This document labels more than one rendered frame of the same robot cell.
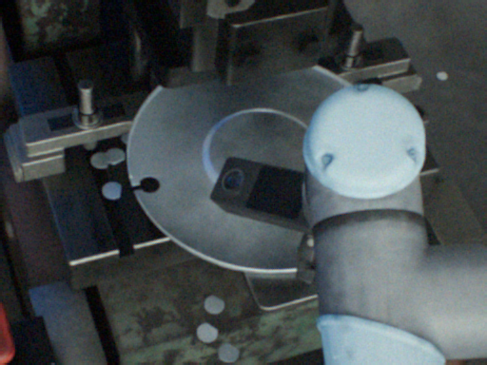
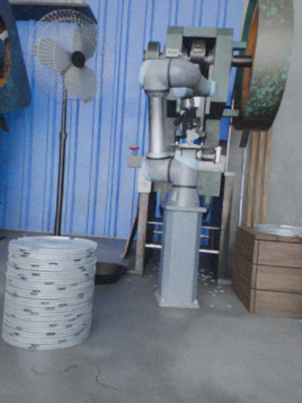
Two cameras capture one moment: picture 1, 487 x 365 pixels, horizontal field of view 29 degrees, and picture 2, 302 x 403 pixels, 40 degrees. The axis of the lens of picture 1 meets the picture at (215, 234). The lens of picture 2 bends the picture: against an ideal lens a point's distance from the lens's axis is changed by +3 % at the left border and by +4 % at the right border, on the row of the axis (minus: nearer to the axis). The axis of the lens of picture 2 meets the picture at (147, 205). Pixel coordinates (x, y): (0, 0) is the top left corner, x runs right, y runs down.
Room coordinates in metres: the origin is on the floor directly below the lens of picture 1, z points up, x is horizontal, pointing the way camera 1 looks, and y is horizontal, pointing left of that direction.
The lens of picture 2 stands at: (-1.65, -1.08, 0.54)
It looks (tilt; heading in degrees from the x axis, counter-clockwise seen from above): 3 degrees down; 30
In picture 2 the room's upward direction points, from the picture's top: 4 degrees clockwise
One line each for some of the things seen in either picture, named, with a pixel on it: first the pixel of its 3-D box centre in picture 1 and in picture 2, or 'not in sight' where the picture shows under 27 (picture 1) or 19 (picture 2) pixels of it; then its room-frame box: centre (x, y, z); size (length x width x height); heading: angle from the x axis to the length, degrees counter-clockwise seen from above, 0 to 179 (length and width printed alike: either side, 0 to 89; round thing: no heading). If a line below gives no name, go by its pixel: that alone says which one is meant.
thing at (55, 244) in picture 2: not in sight; (55, 243); (-0.58, -0.11, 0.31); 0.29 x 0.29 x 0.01
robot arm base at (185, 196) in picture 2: not in sight; (183, 195); (0.07, -0.29, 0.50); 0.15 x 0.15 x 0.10
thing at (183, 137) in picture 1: (263, 155); (189, 147); (0.63, -0.04, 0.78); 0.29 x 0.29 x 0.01
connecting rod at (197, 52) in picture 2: not in sight; (196, 69); (0.74, 0.01, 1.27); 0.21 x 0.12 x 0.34; 25
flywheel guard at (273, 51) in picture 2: not in sight; (249, 66); (0.98, -0.25, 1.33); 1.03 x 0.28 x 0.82; 25
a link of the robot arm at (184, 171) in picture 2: not in sight; (184, 170); (0.07, -0.28, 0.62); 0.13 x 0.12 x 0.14; 100
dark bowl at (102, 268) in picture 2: not in sight; (101, 274); (0.12, 0.19, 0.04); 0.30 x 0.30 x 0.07
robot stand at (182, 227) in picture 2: not in sight; (179, 253); (0.07, -0.29, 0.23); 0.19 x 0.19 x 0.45; 36
